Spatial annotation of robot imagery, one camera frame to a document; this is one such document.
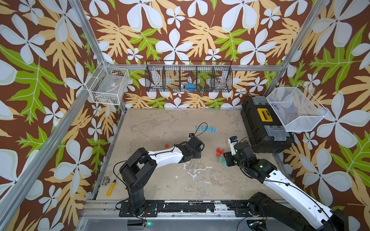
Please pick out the yellow handled screwdriver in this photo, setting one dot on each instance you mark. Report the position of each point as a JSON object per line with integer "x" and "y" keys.
{"x": 109, "y": 193}

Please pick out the white wire basket left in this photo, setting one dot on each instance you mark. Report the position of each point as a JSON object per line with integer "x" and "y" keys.
{"x": 107, "y": 84}

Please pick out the black toolbox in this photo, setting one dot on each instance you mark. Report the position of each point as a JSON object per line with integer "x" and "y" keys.
{"x": 265, "y": 131}

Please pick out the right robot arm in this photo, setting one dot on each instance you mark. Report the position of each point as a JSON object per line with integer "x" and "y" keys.
{"x": 306, "y": 214}

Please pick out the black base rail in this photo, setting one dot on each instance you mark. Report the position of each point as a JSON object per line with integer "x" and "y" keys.
{"x": 152, "y": 208}

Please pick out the white mesh basket right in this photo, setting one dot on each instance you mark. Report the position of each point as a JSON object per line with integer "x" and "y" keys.
{"x": 297, "y": 108}

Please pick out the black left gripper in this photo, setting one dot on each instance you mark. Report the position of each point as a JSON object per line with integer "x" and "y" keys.
{"x": 198, "y": 153}

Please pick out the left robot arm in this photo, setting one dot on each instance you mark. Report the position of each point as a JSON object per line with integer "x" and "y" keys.
{"x": 137, "y": 170}

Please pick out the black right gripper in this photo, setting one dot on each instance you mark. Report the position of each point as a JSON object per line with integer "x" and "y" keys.
{"x": 227, "y": 156}

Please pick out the black wire basket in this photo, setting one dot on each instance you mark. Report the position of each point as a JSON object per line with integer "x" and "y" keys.
{"x": 188, "y": 76}

